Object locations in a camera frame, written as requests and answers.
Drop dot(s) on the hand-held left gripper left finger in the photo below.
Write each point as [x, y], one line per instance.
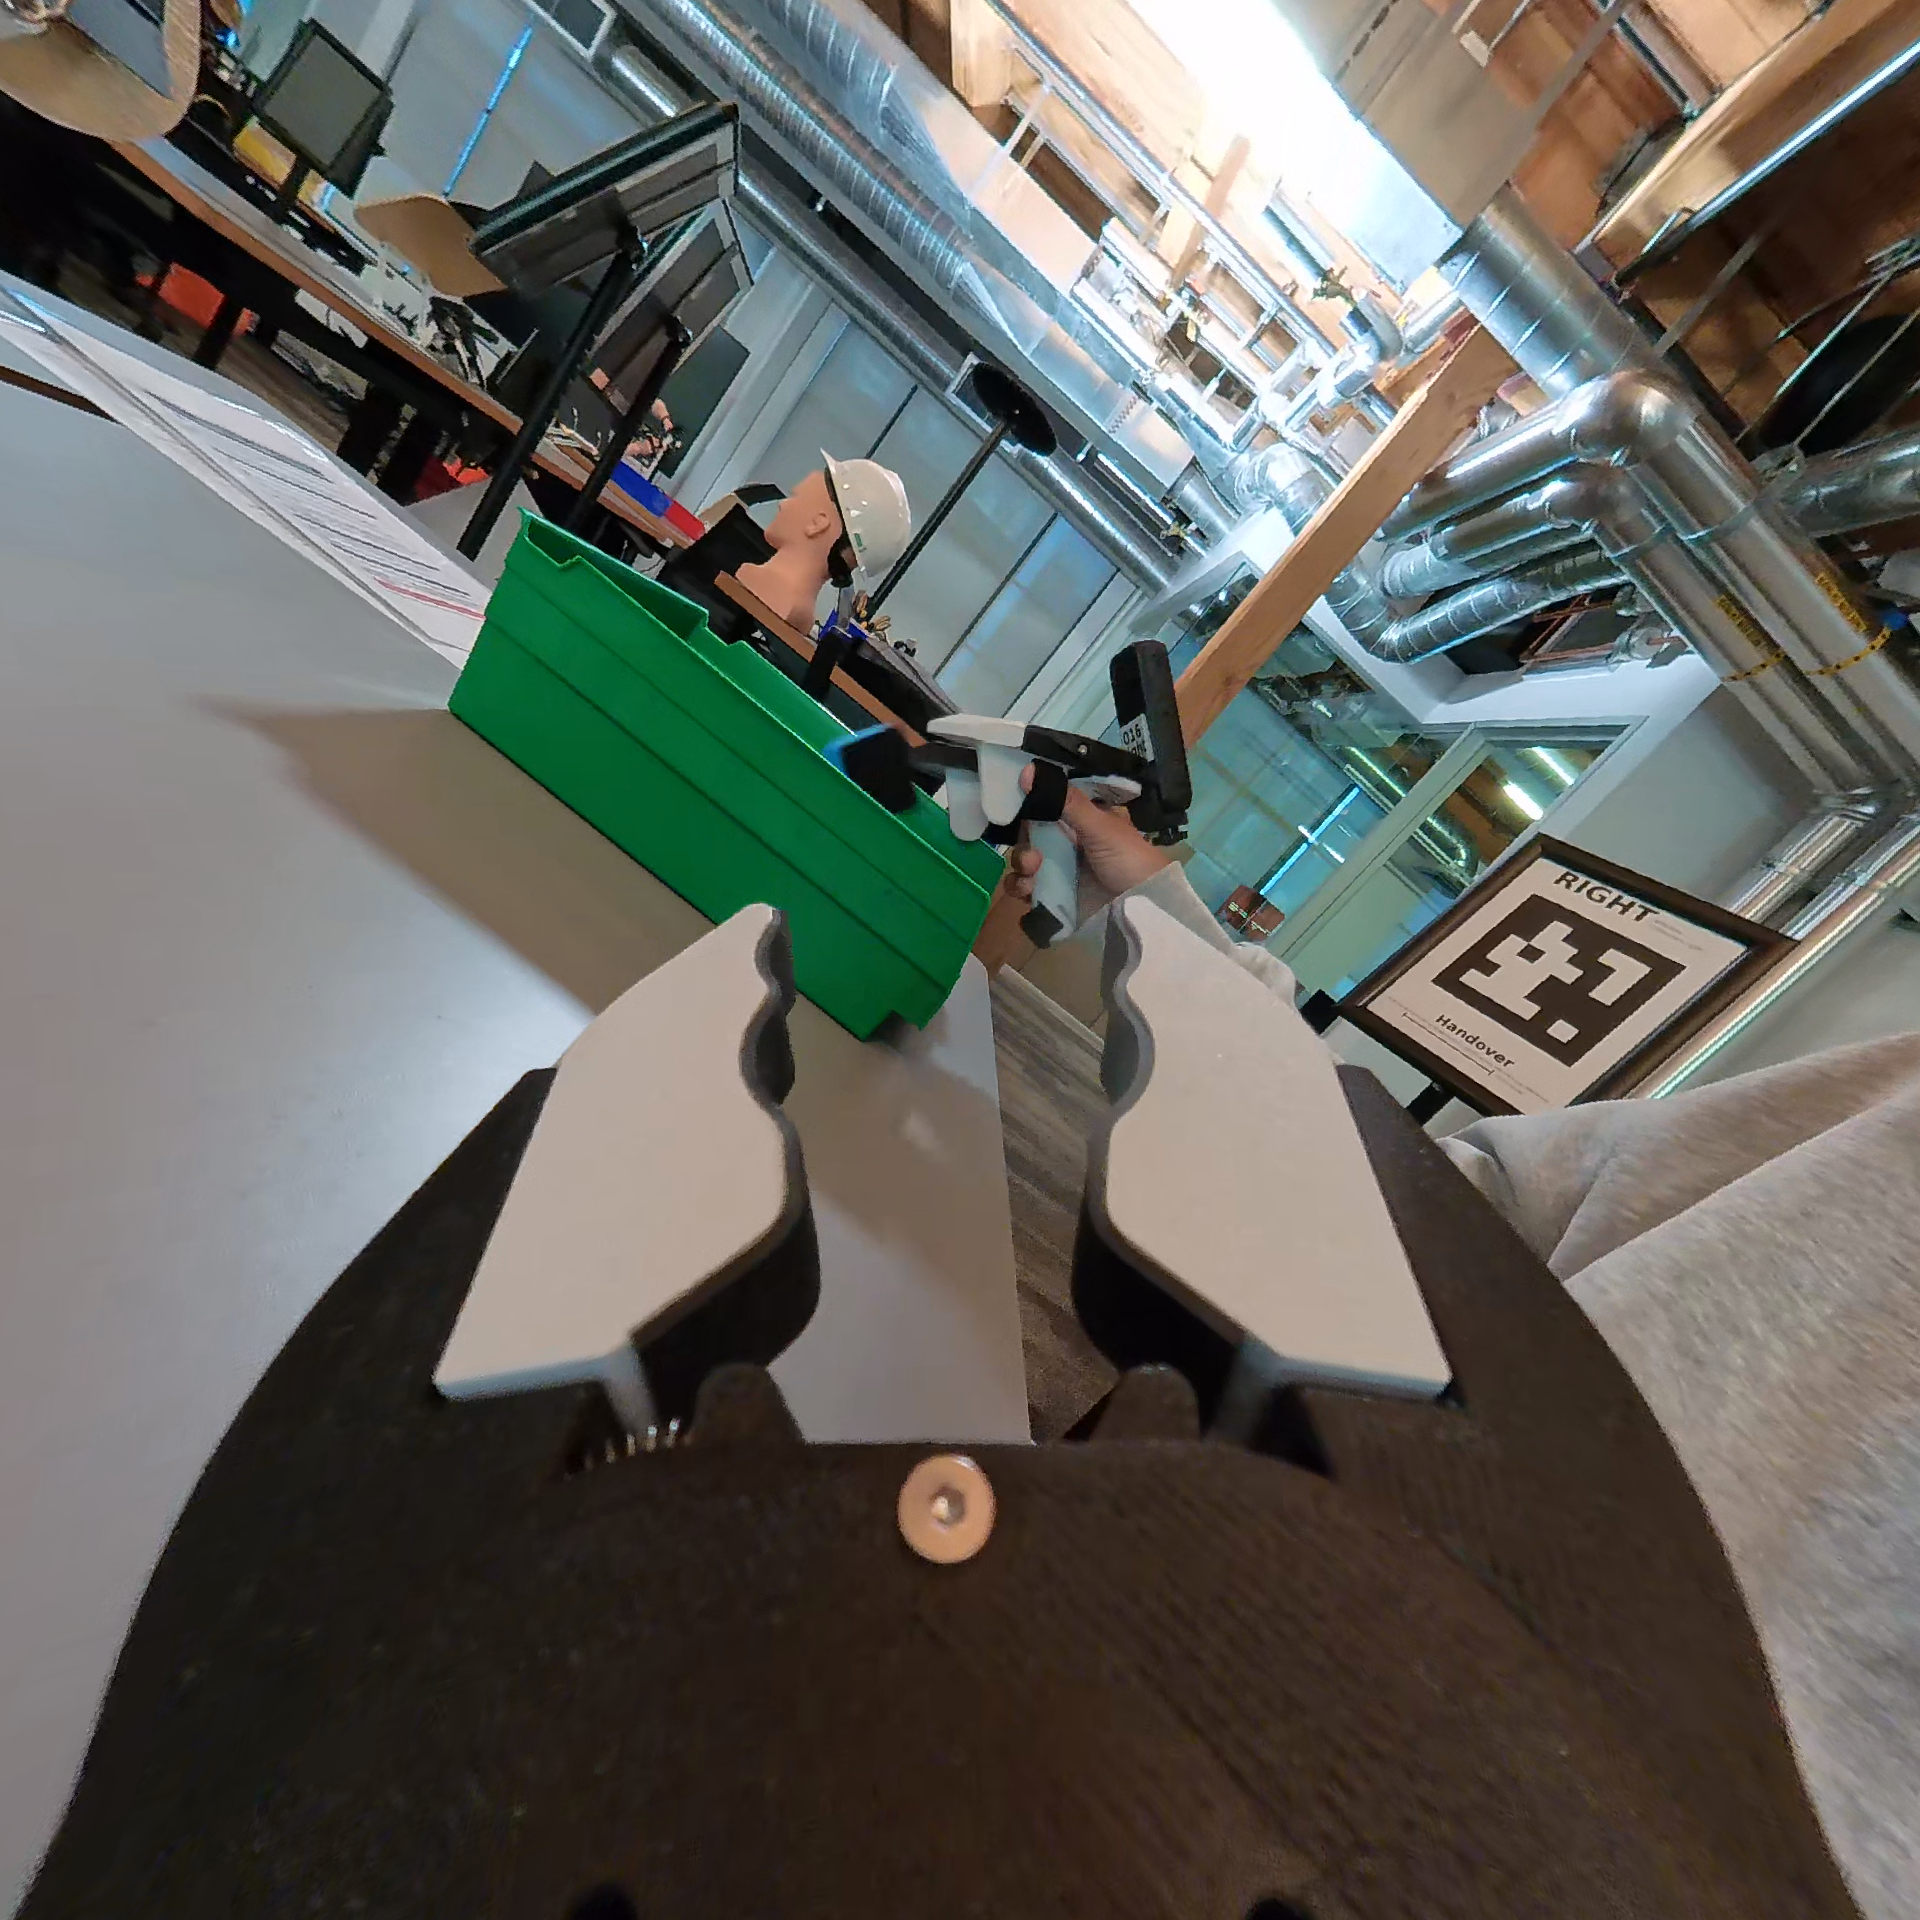
[629, 1185]

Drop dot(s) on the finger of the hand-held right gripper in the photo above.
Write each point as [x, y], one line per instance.
[985, 731]

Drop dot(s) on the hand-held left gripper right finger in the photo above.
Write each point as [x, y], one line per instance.
[1260, 1185]

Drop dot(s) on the blue and black eraser block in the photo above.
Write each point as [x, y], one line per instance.
[878, 768]

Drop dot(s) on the green plastic bin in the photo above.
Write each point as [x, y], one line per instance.
[706, 780]

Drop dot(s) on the grey desk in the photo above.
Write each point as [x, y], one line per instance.
[226, 975]

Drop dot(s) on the person's right hand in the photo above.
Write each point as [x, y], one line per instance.
[1126, 849]

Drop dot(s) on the mannequin head with hard hat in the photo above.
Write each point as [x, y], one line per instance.
[855, 511]

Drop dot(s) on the wooden beam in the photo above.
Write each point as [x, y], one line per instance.
[1350, 511]

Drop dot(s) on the black bag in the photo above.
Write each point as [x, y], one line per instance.
[714, 555]

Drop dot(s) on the black floor lamp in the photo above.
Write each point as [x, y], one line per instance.
[1013, 406]

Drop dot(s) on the framed marker sign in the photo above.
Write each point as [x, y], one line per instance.
[1561, 975]

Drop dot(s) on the silver ventilation ducts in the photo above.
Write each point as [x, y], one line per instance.
[1577, 450]

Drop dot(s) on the black monitor on pole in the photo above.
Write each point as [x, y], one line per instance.
[599, 211]

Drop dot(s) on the long wooden table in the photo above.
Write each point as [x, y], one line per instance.
[406, 329]

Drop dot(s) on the curved cardboard piece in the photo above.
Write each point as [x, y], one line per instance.
[429, 241]

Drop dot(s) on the printed paper sheet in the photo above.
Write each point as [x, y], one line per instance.
[255, 465]

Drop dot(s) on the small black monitor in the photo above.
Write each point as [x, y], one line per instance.
[323, 106]

